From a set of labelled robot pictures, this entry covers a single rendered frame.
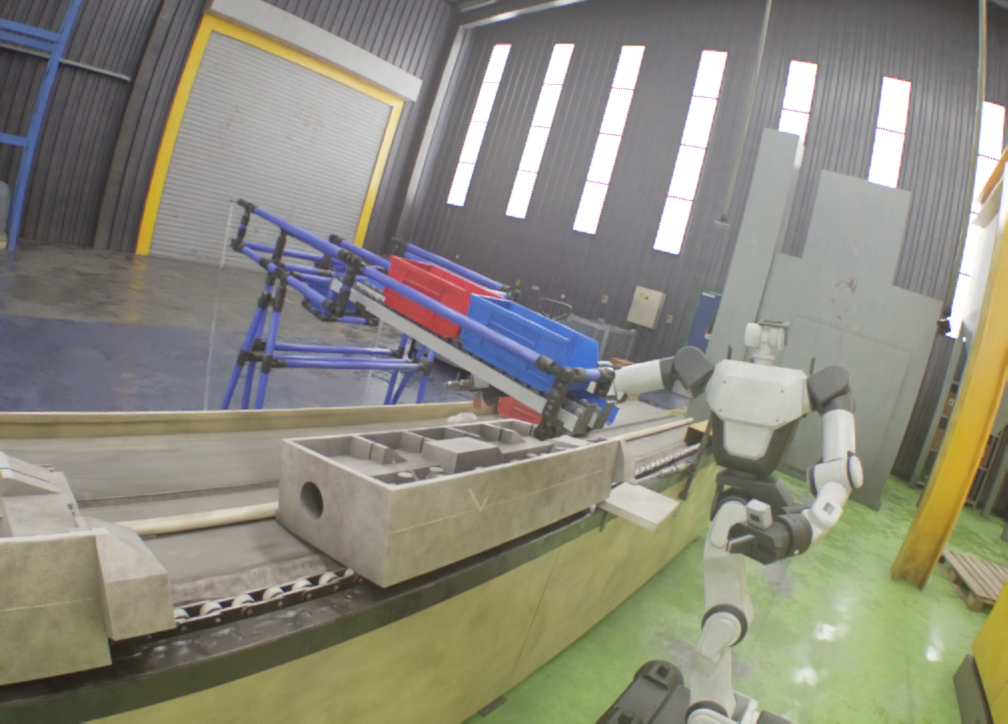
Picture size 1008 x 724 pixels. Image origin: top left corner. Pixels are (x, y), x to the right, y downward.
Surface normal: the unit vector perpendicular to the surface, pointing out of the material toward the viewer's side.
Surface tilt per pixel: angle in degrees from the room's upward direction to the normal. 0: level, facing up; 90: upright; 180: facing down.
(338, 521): 90
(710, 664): 115
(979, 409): 90
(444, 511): 80
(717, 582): 90
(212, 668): 90
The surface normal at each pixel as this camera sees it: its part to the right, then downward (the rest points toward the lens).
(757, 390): -0.60, -0.05
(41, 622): 0.81, 0.13
